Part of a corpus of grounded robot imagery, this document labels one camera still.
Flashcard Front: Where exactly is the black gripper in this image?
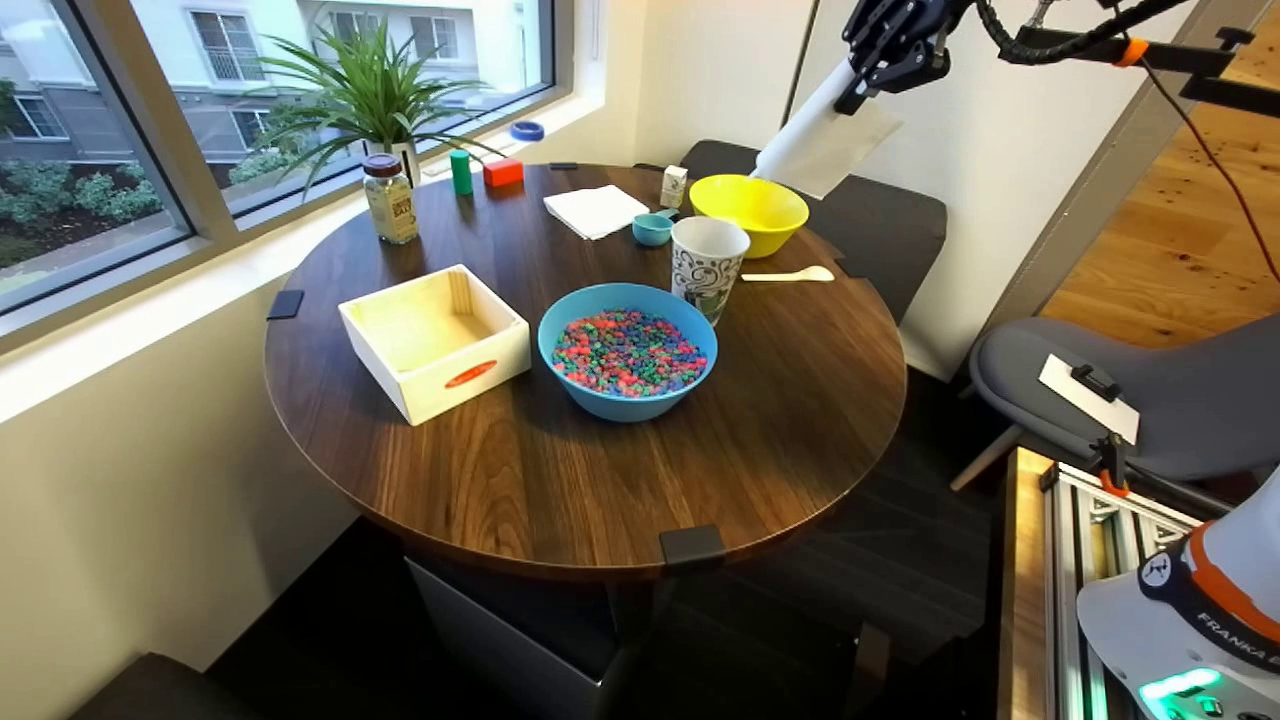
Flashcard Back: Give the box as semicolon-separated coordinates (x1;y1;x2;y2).
838;0;977;118

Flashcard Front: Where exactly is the white plastic spoon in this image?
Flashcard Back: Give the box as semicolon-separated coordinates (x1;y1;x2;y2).
742;259;841;288

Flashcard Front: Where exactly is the patterned paper cup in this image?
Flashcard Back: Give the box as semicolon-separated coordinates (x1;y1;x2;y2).
669;212;757;330

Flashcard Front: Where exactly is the dark grey sofa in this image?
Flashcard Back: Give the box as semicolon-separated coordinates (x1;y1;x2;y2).
677;136;951;325

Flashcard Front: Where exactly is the yellow plastic bowl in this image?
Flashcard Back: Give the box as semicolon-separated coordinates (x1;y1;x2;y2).
686;171;813;266

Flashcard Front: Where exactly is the small white carton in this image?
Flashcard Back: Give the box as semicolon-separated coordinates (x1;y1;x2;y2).
657;160;692;215

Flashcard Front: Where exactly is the small teal dish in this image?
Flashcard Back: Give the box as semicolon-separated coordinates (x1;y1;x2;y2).
627;210;677;253

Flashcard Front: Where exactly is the folded white napkin stack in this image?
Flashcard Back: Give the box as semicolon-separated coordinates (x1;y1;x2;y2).
541;180;654;246

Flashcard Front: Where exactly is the blue bowl with colourful candies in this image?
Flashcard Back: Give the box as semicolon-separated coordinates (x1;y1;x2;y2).
534;280;726;428

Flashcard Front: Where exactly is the red block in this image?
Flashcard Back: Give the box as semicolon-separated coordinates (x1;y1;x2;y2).
479;158;529;196

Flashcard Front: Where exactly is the white plate on stand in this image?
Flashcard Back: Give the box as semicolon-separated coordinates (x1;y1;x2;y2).
1038;351;1150;447

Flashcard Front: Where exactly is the green cylinder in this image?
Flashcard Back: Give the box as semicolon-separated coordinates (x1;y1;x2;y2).
445;146;479;205

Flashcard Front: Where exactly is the grey chair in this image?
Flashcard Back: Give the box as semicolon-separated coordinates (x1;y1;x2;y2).
947;311;1280;497

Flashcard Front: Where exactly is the jar with yellow label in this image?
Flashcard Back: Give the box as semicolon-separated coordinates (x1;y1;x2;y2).
359;153;424;248

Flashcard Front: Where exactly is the green potted plant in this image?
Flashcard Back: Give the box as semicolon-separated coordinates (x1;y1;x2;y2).
234;15;495;191

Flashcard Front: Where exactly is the white wooden box tray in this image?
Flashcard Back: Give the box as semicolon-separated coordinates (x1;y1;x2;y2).
336;259;535;428

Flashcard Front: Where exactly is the thin black cable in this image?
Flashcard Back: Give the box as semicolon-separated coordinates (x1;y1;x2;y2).
1146;63;1280;285

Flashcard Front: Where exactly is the grey table pedestal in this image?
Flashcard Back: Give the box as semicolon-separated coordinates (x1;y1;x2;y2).
399;556;633;720

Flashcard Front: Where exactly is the window frame post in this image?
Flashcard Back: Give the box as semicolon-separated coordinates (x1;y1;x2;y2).
74;0;246;253

